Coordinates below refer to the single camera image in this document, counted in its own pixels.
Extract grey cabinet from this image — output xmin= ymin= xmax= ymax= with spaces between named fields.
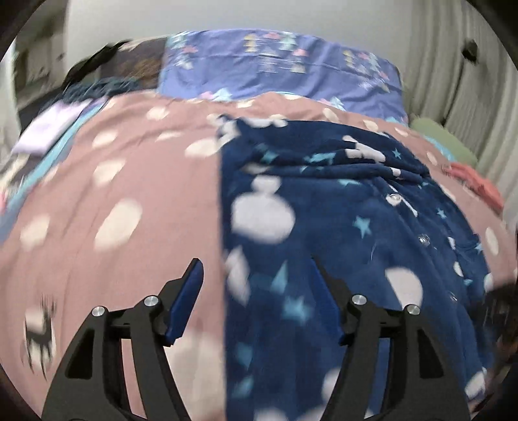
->
xmin=14 ymin=38 xmax=67 ymax=92

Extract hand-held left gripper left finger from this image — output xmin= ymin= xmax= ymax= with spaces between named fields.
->
xmin=40 ymin=258 xmax=204 ymax=421

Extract pink polka dot blanket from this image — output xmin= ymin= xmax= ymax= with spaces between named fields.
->
xmin=0 ymin=91 xmax=512 ymax=421

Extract lavender cloth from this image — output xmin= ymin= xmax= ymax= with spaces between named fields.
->
xmin=11 ymin=100 xmax=93 ymax=155

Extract dark curtain fixture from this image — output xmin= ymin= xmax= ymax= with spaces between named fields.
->
xmin=461 ymin=38 xmax=480 ymax=63

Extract navy star-print fleece garment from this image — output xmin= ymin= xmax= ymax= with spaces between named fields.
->
xmin=216 ymin=114 xmax=500 ymax=421

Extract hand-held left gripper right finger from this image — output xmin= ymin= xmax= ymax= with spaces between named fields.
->
xmin=310 ymin=256 xmax=473 ymax=421

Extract light blue printed sheet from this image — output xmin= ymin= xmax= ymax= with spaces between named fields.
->
xmin=0 ymin=99 xmax=107 ymax=244

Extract coral cloth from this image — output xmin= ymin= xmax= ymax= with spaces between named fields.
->
xmin=444 ymin=161 xmax=505 ymax=213

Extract green cushion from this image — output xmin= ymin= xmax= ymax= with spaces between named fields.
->
xmin=410 ymin=117 xmax=479 ymax=167

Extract purple patterned pillow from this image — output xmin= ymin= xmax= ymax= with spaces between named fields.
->
xmin=157 ymin=29 xmax=409 ymax=124

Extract black bag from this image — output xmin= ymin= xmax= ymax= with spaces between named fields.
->
xmin=62 ymin=40 xmax=135 ymax=87

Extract white curtain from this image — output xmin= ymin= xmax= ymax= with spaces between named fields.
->
xmin=404 ymin=0 xmax=518 ymax=199

